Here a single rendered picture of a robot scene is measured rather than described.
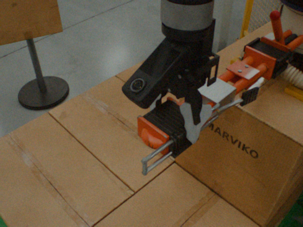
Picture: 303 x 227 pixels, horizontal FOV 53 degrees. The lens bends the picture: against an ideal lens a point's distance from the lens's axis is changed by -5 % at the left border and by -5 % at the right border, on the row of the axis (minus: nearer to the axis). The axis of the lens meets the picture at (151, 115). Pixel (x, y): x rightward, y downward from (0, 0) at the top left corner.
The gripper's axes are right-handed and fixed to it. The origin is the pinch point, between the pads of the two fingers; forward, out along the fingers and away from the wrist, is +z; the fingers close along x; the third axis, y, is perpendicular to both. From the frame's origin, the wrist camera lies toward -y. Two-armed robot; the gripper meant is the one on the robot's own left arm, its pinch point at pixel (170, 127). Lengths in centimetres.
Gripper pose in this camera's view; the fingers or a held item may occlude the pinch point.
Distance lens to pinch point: 57.8
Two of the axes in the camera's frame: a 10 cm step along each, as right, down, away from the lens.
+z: 0.0, 7.4, 6.7
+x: -6.9, -4.8, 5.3
